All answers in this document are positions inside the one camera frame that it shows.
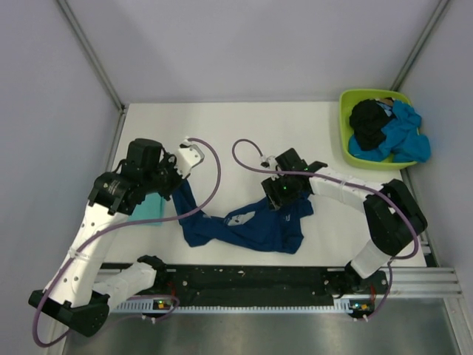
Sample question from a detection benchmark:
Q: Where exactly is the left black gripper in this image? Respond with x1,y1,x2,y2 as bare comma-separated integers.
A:
143,152,190,200

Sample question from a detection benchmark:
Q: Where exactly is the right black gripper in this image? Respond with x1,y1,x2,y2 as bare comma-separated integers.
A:
262,172,299,211

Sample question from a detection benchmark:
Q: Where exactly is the dark blue printed t-shirt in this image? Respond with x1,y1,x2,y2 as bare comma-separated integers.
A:
179,194,314,254

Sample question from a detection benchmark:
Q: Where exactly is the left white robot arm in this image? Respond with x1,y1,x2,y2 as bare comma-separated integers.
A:
29,138,203,337

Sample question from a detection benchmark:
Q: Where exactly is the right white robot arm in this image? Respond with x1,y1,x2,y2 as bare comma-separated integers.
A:
261,149,427,298

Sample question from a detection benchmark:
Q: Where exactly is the folded teal t-shirt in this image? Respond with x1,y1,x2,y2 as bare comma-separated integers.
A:
128,193,166,222

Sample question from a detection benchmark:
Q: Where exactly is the black t-shirt in basket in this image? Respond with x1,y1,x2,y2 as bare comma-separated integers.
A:
349,99,394,151

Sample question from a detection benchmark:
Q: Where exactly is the lime green plastic basket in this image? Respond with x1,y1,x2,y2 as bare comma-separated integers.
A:
338,88,417,171

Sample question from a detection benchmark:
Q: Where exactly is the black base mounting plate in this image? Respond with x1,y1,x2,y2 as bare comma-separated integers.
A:
157,265,388,308

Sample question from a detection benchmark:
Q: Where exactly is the bright blue t-shirt in basket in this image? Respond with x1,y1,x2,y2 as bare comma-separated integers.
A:
348,98,431,163

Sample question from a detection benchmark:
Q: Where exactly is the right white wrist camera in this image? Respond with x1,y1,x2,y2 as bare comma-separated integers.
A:
260,155,278,171

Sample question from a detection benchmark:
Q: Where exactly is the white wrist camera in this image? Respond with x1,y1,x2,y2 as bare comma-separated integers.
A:
260,155,278,171
174,137,205,178

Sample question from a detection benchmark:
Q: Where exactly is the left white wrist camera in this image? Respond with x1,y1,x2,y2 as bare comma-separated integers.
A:
174,137,205,178

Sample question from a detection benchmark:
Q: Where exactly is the grey slotted cable duct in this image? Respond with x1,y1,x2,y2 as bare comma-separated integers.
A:
110,297,370,315

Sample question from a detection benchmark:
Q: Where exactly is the aluminium extrusion rail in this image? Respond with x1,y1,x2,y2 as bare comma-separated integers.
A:
389,267,463,299

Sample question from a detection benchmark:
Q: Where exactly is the left aluminium frame post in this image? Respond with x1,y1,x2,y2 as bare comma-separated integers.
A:
55,0,126,113

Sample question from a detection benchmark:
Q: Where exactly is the aluminium frame post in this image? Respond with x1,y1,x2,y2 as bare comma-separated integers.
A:
390,0,453,92
55,0,126,113

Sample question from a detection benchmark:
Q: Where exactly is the right aluminium frame post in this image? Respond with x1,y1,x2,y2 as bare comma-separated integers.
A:
390,0,453,92

